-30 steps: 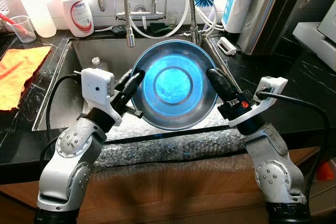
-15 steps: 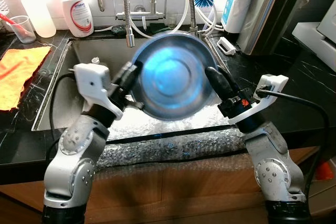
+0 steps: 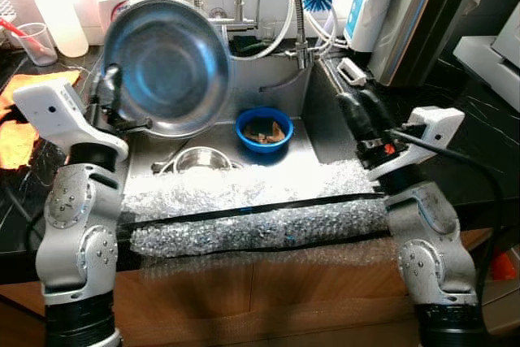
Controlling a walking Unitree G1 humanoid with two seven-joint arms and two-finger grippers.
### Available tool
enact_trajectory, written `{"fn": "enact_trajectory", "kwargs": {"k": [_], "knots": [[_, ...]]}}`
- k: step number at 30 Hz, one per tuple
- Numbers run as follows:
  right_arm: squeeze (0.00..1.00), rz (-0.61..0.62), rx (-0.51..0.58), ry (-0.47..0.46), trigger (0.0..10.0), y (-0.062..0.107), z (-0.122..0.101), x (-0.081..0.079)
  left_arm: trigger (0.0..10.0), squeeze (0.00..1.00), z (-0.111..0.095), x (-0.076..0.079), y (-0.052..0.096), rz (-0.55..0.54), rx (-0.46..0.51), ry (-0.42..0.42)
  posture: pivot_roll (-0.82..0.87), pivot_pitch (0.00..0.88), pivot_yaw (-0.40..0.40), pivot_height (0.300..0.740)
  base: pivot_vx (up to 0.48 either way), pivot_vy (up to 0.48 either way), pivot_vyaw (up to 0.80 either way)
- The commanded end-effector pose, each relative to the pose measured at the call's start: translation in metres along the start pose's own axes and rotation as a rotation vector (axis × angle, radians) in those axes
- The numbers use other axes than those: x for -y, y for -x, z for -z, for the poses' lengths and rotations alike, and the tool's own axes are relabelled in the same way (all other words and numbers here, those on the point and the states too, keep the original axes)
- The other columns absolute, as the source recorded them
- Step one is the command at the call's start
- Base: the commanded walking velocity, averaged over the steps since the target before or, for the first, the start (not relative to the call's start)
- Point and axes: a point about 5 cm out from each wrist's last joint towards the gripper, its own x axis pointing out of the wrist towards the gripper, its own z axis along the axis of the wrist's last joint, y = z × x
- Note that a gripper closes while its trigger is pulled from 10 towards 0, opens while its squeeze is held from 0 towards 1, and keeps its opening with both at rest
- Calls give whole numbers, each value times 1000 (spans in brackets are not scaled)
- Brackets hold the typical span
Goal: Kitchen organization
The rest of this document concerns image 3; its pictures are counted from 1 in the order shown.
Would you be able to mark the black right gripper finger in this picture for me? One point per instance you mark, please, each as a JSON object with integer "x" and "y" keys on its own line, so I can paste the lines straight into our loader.
{"x": 351, "y": 115}
{"x": 378, "y": 113}

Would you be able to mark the translucent white bottle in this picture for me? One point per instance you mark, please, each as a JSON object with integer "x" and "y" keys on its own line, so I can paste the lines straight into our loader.
{"x": 61, "y": 30}

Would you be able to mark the large stainless steel plate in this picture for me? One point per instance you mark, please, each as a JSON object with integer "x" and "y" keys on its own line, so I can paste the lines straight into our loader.
{"x": 166, "y": 67}

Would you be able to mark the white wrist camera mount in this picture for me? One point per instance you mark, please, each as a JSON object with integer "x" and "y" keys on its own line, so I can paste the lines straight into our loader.
{"x": 439, "y": 123}
{"x": 49, "y": 107}

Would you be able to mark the stainless steel sink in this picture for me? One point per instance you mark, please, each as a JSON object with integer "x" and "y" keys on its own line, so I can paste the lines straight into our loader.
{"x": 244, "y": 79}

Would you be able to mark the wooden cabinet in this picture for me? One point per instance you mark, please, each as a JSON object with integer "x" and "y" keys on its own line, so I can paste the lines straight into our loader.
{"x": 268, "y": 298}

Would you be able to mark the brown scraps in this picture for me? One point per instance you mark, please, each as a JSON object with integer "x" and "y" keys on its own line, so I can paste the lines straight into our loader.
{"x": 266, "y": 133}

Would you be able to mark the white blue water purifier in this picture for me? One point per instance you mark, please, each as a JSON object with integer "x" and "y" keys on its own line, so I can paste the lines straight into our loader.
{"x": 366, "y": 14}

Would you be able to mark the stainless steel bowl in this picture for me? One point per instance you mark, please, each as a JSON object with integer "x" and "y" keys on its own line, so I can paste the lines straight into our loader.
{"x": 203, "y": 158}

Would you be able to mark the small white plastic clip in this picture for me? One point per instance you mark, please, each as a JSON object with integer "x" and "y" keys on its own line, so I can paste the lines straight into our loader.
{"x": 351, "y": 71}

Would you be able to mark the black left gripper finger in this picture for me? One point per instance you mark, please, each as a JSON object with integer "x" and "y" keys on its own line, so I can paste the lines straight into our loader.
{"x": 100, "y": 97}
{"x": 114, "y": 87}

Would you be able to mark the dark green sponge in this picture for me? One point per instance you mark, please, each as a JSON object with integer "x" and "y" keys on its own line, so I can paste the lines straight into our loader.
{"x": 244, "y": 41}

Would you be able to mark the bubble wrap padding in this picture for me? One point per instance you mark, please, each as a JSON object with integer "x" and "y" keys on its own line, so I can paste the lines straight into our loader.
{"x": 260, "y": 229}

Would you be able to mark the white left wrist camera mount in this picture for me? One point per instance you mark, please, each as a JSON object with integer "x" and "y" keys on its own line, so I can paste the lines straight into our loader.
{"x": 49, "y": 107}

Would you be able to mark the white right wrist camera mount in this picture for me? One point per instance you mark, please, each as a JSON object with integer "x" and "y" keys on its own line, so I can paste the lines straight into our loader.
{"x": 439, "y": 123}

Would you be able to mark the clear plastic cup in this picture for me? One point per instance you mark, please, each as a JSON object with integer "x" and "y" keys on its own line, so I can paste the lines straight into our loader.
{"x": 41, "y": 50}

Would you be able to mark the white kitchen appliance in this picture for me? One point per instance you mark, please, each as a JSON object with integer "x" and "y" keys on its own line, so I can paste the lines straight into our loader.
{"x": 496, "y": 54}

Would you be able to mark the black tape strip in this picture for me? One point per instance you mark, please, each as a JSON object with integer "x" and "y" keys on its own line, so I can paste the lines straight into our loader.
{"x": 244, "y": 210}

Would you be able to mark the small orange object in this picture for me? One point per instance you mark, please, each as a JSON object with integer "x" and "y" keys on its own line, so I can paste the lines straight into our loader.
{"x": 504, "y": 266}

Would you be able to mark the yellow cloth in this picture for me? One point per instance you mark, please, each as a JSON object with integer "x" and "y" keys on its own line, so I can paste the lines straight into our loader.
{"x": 16, "y": 148}

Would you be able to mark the blue plastic bowl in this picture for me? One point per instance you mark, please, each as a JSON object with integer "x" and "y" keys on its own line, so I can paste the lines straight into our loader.
{"x": 244, "y": 142}

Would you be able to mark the tall stainless steel appliance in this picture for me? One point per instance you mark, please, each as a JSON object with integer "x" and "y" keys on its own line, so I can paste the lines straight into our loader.
{"x": 422, "y": 22}

